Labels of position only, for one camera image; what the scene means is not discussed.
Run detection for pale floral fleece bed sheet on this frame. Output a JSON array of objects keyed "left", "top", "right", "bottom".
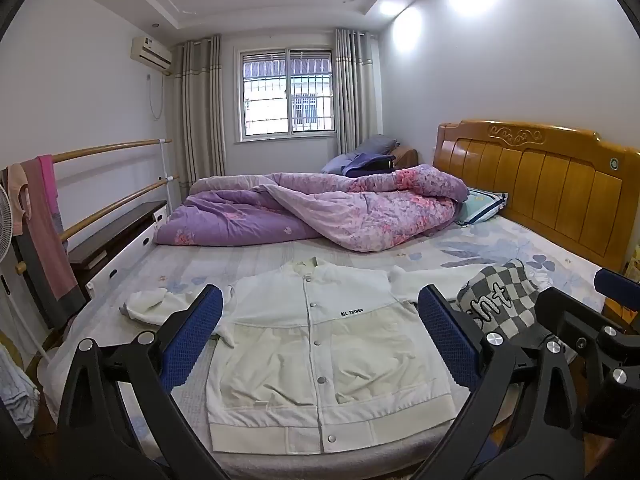
[{"left": 45, "top": 215, "right": 608, "bottom": 461}]

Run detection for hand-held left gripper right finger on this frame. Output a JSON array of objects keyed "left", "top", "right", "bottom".
[{"left": 410, "top": 284, "right": 583, "bottom": 480}]

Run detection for wooden headboard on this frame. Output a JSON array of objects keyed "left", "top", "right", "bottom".
[{"left": 432, "top": 120, "right": 640, "bottom": 276}]

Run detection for beige garment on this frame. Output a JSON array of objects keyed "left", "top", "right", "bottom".
[{"left": 5, "top": 162, "right": 31, "bottom": 236}]

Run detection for striped pillow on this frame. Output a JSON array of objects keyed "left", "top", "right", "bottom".
[{"left": 452, "top": 187, "right": 509, "bottom": 227}]

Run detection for wall air conditioner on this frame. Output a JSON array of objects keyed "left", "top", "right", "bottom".
[{"left": 131, "top": 36, "right": 173, "bottom": 77}]

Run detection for grey white checkered garment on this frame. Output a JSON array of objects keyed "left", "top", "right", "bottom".
[{"left": 456, "top": 259, "right": 541, "bottom": 341}]

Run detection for yellow box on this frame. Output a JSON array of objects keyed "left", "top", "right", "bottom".
[{"left": 622, "top": 245, "right": 640, "bottom": 281}]

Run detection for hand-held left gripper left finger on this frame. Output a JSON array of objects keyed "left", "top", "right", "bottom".
[{"left": 57, "top": 284, "right": 224, "bottom": 480}]

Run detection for air conditioner cord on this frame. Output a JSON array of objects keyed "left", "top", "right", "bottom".
[{"left": 146, "top": 74, "right": 166, "bottom": 121}]

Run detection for grey mattress edge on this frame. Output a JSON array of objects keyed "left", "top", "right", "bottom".
[{"left": 210, "top": 435, "right": 451, "bottom": 476}]

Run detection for pink grey towel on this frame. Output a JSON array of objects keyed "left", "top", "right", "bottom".
[{"left": 22, "top": 155, "right": 86, "bottom": 331}]

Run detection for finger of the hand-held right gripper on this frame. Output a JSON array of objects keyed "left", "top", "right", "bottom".
[
  {"left": 535, "top": 287, "right": 640, "bottom": 386},
  {"left": 595, "top": 269, "right": 640, "bottom": 311}
]

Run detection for barred window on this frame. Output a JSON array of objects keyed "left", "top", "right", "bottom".
[{"left": 233, "top": 47, "right": 335, "bottom": 143}]

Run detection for white snap-button jacket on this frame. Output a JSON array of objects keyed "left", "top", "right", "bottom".
[{"left": 119, "top": 256, "right": 501, "bottom": 453}]

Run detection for dark wooden cabinet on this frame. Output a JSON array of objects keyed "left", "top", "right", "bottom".
[{"left": 67, "top": 200, "right": 168, "bottom": 301}]

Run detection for blue purple bedding pile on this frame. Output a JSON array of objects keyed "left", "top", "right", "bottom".
[{"left": 320, "top": 135, "right": 401, "bottom": 177}]

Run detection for light blue clothes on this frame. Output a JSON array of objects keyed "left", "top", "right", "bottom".
[{"left": 0, "top": 345, "right": 41, "bottom": 441}]

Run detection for purple floral quilt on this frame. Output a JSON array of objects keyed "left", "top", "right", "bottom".
[{"left": 152, "top": 163, "right": 471, "bottom": 253}]

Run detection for wooden barre rail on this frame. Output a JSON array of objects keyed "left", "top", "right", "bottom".
[
  {"left": 60, "top": 175, "right": 180, "bottom": 242},
  {"left": 50, "top": 138, "right": 173, "bottom": 165}
]

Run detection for white standing fan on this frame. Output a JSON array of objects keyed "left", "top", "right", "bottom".
[{"left": 0, "top": 182, "right": 23, "bottom": 263}]

